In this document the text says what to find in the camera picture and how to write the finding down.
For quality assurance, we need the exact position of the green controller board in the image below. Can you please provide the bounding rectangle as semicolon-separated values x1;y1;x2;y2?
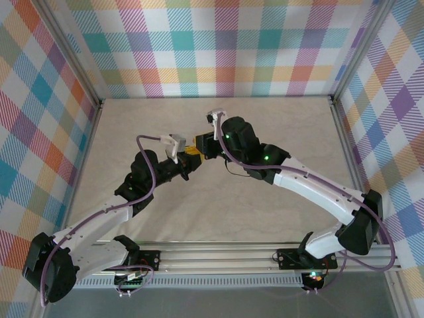
114;270;148;289

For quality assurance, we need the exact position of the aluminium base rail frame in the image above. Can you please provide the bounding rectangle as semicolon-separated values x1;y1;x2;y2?
72;240;401;274

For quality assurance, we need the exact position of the grey slotted cable duct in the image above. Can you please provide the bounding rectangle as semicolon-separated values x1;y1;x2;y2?
74;276;304;290

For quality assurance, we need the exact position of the aluminium frame post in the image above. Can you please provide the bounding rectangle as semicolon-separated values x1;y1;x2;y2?
32;0;104;107
330;0;398;102

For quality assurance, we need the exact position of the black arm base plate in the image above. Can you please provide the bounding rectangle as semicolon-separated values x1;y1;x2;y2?
138;250;162;272
276;248;339;270

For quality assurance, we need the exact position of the aluminium side rail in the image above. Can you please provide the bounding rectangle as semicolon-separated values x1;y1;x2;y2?
59;99;104;233
329;95;374;199

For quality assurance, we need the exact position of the small lit controller board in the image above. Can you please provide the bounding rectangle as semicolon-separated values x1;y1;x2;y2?
303;270;325;290

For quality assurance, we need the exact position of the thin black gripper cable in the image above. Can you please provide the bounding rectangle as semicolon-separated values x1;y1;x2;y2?
224;158;253;177

